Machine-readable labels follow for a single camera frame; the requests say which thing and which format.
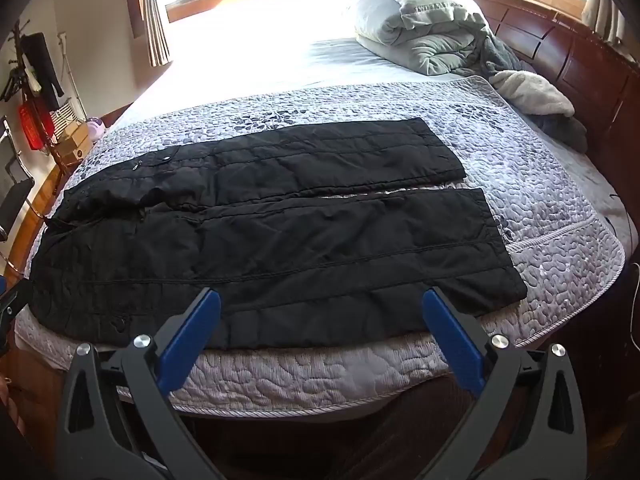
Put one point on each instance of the dark wooden headboard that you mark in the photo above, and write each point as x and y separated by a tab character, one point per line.
600	82

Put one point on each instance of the wooden coat rack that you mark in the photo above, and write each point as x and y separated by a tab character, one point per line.
22	81

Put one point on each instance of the black jacket on rack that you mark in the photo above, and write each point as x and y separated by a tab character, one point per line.
35	48

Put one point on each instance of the black padded pants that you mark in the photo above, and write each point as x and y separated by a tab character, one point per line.
318	235

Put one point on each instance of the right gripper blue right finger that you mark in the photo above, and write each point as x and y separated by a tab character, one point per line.
459	337

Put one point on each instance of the cream fleece blanket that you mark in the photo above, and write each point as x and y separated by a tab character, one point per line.
531	93

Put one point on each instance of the black mesh office chair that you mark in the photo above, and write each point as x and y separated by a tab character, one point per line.
16	181

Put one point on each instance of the red bag on rack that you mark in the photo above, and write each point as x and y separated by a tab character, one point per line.
30	121

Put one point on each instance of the stacked cardboard boxes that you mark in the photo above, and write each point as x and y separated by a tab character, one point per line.
74	144

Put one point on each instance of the white wire rack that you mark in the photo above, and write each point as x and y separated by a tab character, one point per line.
66	115

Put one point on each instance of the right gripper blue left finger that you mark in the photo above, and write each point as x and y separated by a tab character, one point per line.
182	338

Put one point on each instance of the grey-green crumpled duvet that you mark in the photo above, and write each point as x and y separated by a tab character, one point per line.
432	37

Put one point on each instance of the right window curtain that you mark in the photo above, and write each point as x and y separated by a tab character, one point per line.
606	21

